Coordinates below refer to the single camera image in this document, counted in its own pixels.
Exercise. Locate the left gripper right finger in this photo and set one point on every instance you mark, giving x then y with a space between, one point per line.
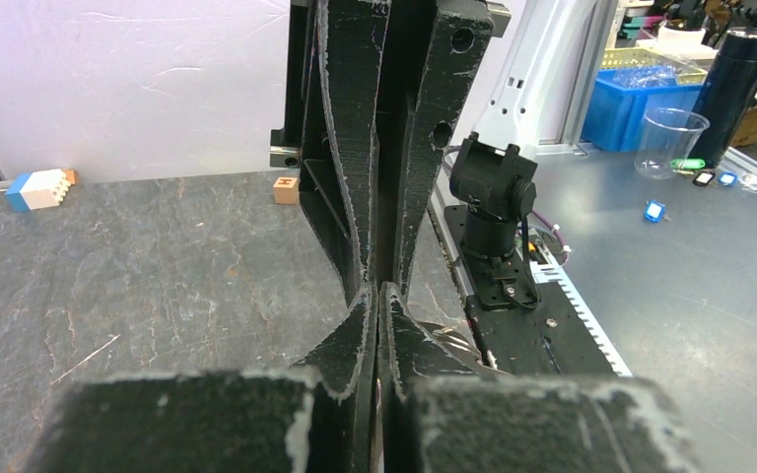
443 414

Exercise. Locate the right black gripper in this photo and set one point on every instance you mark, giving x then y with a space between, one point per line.
372 84

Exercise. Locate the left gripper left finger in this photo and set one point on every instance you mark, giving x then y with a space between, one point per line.
315 416

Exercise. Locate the keyring with blue red tags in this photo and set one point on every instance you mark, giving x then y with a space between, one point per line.
455 343

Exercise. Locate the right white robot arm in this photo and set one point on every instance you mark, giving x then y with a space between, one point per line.
495 164

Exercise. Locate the wooden letter H cube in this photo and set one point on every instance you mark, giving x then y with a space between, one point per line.
286 190

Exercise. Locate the blue plastic bin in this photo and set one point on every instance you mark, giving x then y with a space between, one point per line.
630 82

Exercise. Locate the clear plastic beaker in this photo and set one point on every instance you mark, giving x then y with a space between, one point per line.
668 133

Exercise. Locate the green key tag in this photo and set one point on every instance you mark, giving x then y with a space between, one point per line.
687 164

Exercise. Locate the black key tag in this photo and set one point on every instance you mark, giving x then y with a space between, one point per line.
704 178

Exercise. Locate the dark cylinder bottle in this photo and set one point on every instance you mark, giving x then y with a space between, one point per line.
726 94

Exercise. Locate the small blue key tag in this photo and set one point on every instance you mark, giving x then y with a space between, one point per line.
727 179

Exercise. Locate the blue white brown brick stack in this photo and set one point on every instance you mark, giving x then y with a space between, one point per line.
40 189

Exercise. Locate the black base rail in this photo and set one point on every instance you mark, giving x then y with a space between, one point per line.
520 327

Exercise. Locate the white slotted cable duct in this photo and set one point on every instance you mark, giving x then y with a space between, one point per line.
554 273

